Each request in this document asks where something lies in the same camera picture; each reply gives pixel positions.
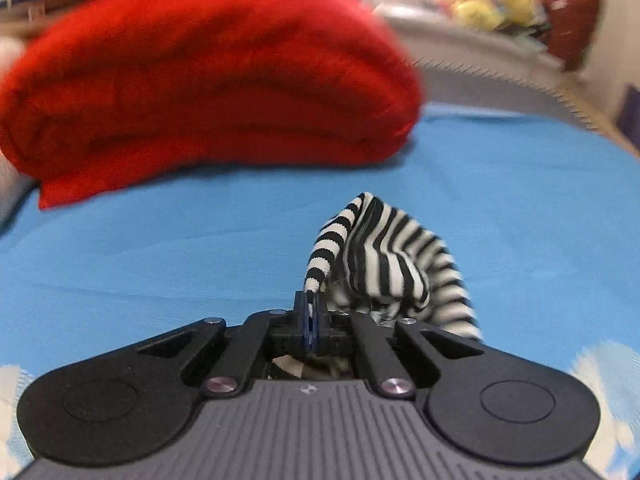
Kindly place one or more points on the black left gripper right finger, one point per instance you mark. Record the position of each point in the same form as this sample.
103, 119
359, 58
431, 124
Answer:
321, 325

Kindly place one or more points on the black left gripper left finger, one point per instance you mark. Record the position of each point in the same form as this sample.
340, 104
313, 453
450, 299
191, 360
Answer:
301, 331

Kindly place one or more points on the black white striped garment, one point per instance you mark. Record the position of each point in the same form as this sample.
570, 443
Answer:
376, 259

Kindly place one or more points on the blue cream patterned bedspread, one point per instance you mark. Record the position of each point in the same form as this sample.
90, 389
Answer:
541, 217

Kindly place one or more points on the red folded blanket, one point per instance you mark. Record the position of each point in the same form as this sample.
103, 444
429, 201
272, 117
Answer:
121, 91

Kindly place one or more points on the yellow plush toy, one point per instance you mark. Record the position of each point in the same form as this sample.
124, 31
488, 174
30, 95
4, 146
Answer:
489, 15

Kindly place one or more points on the purple box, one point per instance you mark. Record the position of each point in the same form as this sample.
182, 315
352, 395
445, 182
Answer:
628, 121

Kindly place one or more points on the wooden bed frame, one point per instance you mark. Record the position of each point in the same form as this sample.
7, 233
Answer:
459, 66

